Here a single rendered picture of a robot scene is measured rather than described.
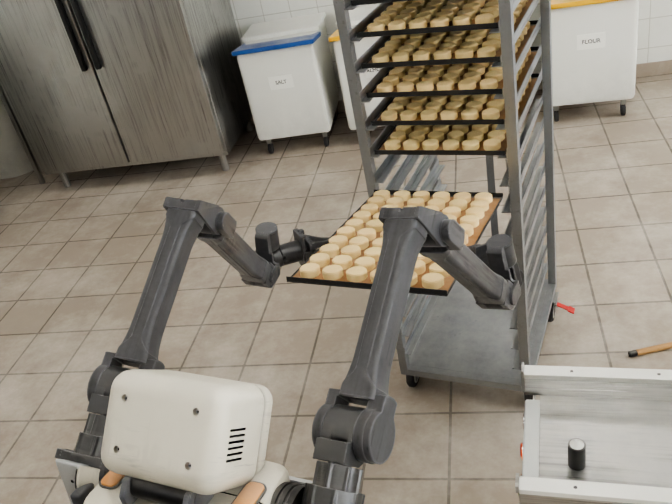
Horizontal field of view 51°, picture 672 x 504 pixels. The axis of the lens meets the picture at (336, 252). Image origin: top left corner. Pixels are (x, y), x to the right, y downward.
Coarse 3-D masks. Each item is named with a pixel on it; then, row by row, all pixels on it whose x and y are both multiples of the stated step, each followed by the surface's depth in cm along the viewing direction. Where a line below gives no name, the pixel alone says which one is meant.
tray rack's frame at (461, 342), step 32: (544, 0) 229; (544, 32) 235; (544, 64) 241; (544, 96) 247; (544, 128) 254; (544, 288) 288; (448, 320) 283; (480, 320) 279; (544, 320) 272; (416, 352) 270; (448, 352) 267; (480, 352) 264; (512, 352) 261; (480, 384) 253; (512, 384) 247
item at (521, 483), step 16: (528, 480) 125; (544, 480) 124; (560, 480) 123; (528, 496) 124; (544, 496) 123; (560, 496) 122; (576, 496) 121; (592, 496) 120; (608, 496) 119; (624, 496) 118; (640, 496) 118; (656, 496) 117
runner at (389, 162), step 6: (390, 156) 231; (396, 156) 233; (384, 162) 227; (390, 162) 231; (396, 162) 230; (378, 168) 222; (384, 168) 227; (390, 168) 227; (378, 174) 223; (384, 174) 224; (378, 180) 221; (384, 180) 221
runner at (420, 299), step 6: (420, 294) 271; (414, 300) 265; (420, 300) 269; (414, 306) 265; (420, 306) 266; (414, 312) 264; (408, 318) 260; (414, 318) 261; (408, 324) 258; (402, 330) 254; (408, 330) 256; (408, 336) 253
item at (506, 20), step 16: (512, 0) 176; (512, 16) 178; (512, 32) 179; (512, 48) 181; (512, 64) 183; (512, 80) 185; (512, 96) 188; (512, 112) 190; (512, 128) 193; (512, 144) 196; (512, 160) 198; (512, 176) 201; (512, 192) 204; (512, 208) 207; (512, 224) 210; (528, 336) 234; (528, 352) 237
